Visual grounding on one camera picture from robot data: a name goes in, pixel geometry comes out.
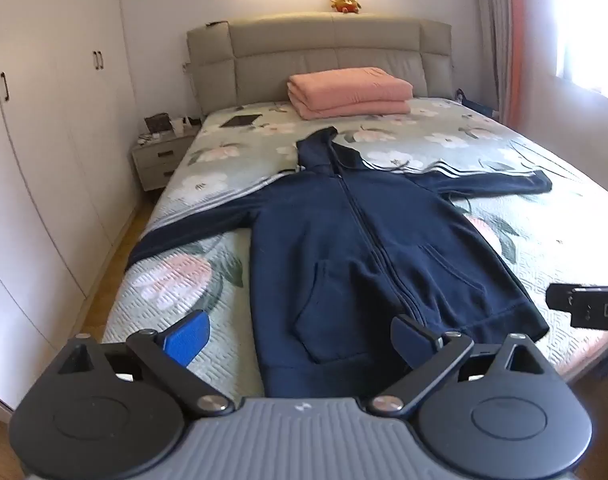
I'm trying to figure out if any dark bedside object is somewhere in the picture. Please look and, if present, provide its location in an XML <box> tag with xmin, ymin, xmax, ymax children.
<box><xmin>455</xmin><ymin>88</ymin><xmax>502</xmax><ymax>121</ymax></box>

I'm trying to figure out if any dark tablet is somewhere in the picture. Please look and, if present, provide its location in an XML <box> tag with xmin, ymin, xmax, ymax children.
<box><xmin>220</xmin><ymin>114</ymin><xmax>262</xmax><ymax>129</ymax></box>

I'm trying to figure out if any bed with floral bedspread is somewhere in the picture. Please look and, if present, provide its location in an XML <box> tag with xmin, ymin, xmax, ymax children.
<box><xmin>101</xmin><ymin>95</ymin><xmax>608</xmax><ymax>401</ymax></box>

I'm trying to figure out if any grey nightstand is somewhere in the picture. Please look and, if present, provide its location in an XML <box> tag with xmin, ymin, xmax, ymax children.
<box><xmin>130</xmin><ymin>127</ymin><xmax>199</xmax><ymax>192</ymax></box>

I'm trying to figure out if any beige padded headboard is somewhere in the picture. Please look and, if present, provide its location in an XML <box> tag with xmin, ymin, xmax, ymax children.
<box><xmin>186</xmin><ymin>12</ymin><xmax>455</xmax><ymax>117</ymax></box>

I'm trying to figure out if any bright window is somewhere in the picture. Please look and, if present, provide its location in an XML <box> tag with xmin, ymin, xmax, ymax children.
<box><xmin>548</xmin><ymin>0</ymin><xmax>608</xmax><ymax>106</ymax></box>

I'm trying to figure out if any navy hooded zip jacket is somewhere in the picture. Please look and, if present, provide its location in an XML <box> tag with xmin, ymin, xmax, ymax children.
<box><xmin>127</xmin><ymin>127</ymin><xmax>553</xmax><ymax>398</ymax></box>

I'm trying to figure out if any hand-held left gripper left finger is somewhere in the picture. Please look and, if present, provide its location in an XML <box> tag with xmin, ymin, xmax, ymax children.
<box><xmin>54</xmin><ymin>310</ymin><xmax>235</xmax><ymax>418</ymax></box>

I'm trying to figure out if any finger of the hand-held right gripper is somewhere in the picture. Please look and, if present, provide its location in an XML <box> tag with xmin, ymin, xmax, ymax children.
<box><xmin>546</xmin><ymin>283</ymin><xmax>577</xmax><ymax>312</ymax></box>

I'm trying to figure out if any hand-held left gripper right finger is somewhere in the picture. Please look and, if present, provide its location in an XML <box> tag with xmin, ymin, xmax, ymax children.
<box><xmin>368</xmin><ymin>315</ymin><xmax>554</xmax><ymax>418</ymax></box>

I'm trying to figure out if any folded pink blanket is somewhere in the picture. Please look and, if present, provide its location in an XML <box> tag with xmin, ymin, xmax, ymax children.
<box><xmin>287</xmin><ymin>67</ymin><xmax>415</xmax><ymax>121</ymax></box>

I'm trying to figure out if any pink and grey curtain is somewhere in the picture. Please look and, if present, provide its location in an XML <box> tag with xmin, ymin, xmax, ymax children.
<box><xmin>471</xmin><ymin>0</ymin><xmax>559</xmax><ymax>131</ymax></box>

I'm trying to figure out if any white wardrobe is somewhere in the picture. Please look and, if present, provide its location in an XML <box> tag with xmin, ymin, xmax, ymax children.
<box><xmin>0</xmin><ymin>0</ymin><xmax>146</xmax><ymax>411</ymax></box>

